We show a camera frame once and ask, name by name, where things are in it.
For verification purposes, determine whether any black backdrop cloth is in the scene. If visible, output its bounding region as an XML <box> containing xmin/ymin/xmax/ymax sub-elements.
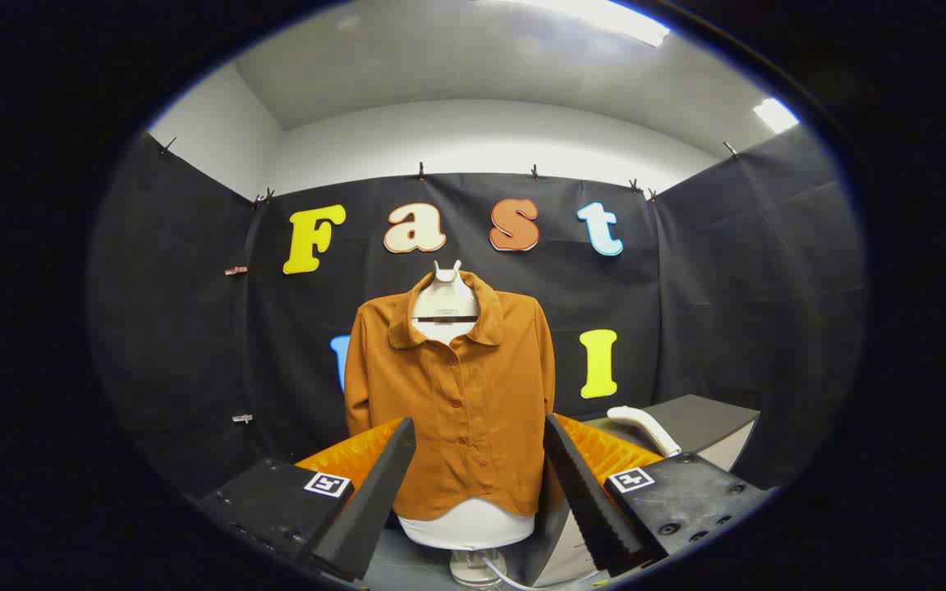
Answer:
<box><xmin>87</xmin><ymin>123</ymin><xmax>868</xmax><ymax>502</ymax></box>

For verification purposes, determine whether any white cable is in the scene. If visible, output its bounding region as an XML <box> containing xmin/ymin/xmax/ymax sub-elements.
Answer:
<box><xmin>480</xmin><ymin>554</ymin><xmax>574</xmax><ymax>591</ymax></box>

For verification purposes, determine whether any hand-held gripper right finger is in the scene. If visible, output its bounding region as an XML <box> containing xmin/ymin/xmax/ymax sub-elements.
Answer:
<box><xmin>543</xmin><ymin>413</ymin><xmax>774</xmax><ymax>575</ymax></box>

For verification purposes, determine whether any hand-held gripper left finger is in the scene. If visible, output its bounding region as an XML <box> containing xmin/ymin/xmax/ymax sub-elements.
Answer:
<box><xmin>194</xmin><ymin>415</ymin><xmax>418</xmax><ymax>584</ymax></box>

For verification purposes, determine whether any white garment steamer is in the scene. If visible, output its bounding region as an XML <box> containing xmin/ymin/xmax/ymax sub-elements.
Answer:
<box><xmin>607</xmin><ymin>405</ymin><xmax>682</xmax><ymax>458</ymax></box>

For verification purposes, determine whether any orange button-up shirt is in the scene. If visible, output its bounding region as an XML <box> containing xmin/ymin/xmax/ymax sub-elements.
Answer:
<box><xmin>344</xmin><ymin>271</ymin><xmax>557</xmax><ymax>522</ymax></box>

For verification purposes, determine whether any small ceiling light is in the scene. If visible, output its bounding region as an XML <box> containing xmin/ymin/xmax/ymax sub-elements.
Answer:
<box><xmin>752</xmin><ymin>97</ymin><xmax>801</xmax><ymax>134</ymax></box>

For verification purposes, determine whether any long ceiling light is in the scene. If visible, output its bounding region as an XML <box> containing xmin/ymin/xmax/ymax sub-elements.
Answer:
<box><xmin>473</xmin><ymin>0</ymin><xmax>671</xmax><ymax>48</ymax></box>

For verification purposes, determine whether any mannequin stand base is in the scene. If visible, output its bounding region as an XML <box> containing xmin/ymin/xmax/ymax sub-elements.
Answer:
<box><xmin>450</xmin><ymin>548</ymin><xmax>508</xmax><ymax>589</ymax></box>

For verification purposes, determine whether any white mannequin torso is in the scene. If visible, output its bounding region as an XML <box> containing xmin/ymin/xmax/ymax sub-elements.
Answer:
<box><xmin>397</xmin><ymin>260</ymin><xmax>537</xmax><ymax>551</ymax></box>

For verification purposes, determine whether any grey table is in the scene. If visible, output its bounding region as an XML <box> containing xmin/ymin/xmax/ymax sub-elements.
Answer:
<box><xmin>522</xmin><ymin>394</ymin><xmax>761</xmax><ymax>588</ymax></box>

